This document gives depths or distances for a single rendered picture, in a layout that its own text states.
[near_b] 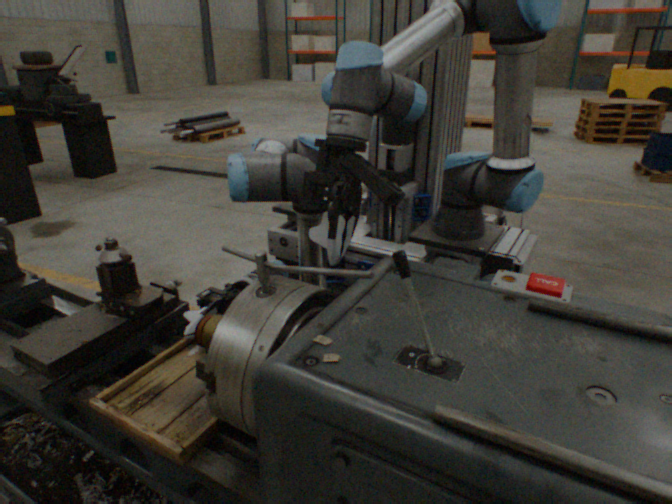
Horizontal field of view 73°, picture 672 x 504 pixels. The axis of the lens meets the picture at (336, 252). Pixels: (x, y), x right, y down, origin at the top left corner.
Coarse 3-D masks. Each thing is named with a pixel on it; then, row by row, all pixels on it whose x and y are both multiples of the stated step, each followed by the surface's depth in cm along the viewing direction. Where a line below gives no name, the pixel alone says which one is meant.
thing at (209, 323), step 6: (204, 318) 100; (210, 318) 99; (216, 318) 98; (198, 324) 99; (204, 324) 99; (210, 324) 97; (216, 324) 96; (198, 330) 98; (204, 330) 97; (210, 330) 96; (198, 336) 98; (204, 336) 97; (210, 336) 96; (198, 342) 99; (204, 342) 97
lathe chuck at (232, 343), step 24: (288, 288) 86; (240, 312) 82; (264, 312) 81; (216, 336) 81; (240, 336) 79; (216, 360) 80; (240, 360) 78; (216, 384) 80; (240, 384) 77; (216, 408) 83; (240, 408) 79
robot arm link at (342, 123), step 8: (336, 112) 73; (344, 112) 72; (352, 112) 72; (328, 120) 74; (336, 120) 72; (344, 120) 72; (352, 120) 72; (360, 120) 73; (368, 120) 74; (328, 128) 74; (336, 128) 73; (344, 128) 72; (352, 128) 72; (360, 128) 73; (368, 128) 74; (328, 136) 76; (336, 136) 74; (344, 136) 73; (352, 136) 73; (360, 136) 73; (368, 136) 75
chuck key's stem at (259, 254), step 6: (258, 252) 81; (264, 252) 81; (258, 258) 80; (264, 258) 81; (258, 264) 81; (258, 270) 82; (264, 270) 82; (258, 276) 83; (264, 276) 82; (264, 282) 83; (264, 288) 84
